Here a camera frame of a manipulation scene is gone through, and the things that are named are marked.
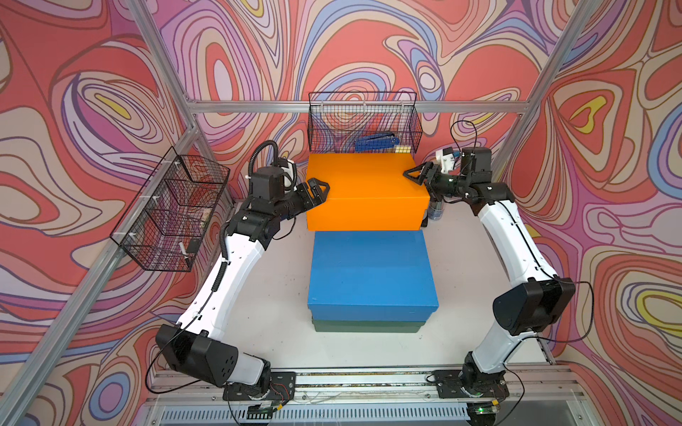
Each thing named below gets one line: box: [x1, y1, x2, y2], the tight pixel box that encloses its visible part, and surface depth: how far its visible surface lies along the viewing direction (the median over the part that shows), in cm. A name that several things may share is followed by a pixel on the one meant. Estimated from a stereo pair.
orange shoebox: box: [306, 153, 431, 231], surface depth 71 cm
